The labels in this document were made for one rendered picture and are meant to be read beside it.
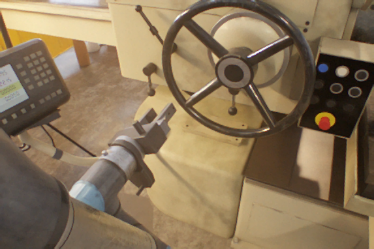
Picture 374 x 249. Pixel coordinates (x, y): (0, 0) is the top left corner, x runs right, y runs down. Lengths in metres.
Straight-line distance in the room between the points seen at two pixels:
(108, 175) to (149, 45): 0.61
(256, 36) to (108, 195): 0.51
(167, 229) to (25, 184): 1.65
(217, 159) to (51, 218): 1.19
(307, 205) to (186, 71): 0.80
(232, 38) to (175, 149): 0.83
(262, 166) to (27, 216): 1.22
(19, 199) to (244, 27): 0.64
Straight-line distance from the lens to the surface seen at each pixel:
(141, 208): 1.99
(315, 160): 1.51
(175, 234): 1.87
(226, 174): 1.38
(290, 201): 1.39
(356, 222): 1.44
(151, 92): 1.11
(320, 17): 0.85
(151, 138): 0.60
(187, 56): 1.00
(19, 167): 0.28
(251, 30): 0.76
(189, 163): 1.42
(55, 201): 0.30
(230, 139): 1.49
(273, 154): 1.46
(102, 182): 0.55
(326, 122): 0.84
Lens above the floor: 1.65
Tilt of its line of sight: 41 degrees down
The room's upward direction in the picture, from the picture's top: 2 degrees counter-clockwise
